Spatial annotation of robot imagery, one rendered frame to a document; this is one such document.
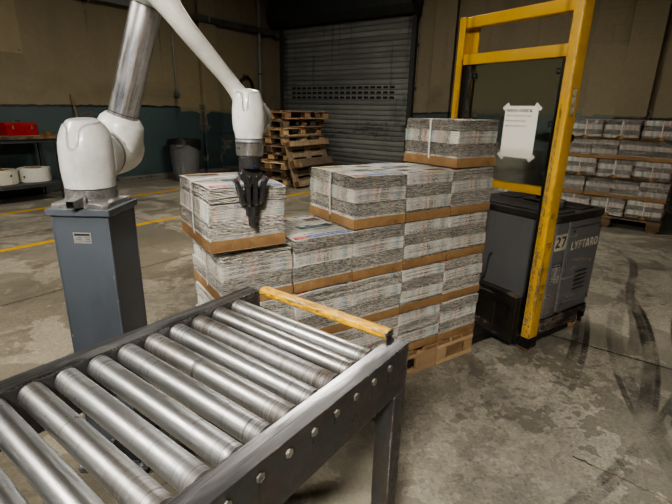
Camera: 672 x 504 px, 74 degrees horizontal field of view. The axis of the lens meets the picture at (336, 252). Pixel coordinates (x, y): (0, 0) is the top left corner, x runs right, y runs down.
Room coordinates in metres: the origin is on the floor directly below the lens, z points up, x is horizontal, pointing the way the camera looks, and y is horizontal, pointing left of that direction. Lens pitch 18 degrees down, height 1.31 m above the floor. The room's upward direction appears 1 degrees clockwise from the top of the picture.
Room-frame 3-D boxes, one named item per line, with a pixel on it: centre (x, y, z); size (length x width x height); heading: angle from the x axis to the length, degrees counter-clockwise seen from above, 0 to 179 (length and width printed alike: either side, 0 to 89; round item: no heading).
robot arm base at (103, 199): (1.45, 0.82, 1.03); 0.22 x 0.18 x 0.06; 0
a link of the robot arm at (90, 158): (1.48, 0.82, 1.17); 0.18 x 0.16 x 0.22; 1
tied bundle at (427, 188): (2.22, -0.33, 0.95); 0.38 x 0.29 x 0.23; 34
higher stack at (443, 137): (2.38, -0.58, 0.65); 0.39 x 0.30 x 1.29; 34
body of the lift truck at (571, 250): (2.83, -1.24, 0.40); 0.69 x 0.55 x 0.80; 34
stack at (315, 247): (1.98, 0.03, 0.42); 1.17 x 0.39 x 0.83; 124
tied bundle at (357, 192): (2.06, -0.09, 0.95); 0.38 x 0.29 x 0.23; 33
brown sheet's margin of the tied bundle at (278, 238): (1.59, 0.35, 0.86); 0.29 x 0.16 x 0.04; 123
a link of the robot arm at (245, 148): (1.51, 0.29, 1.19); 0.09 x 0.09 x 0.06
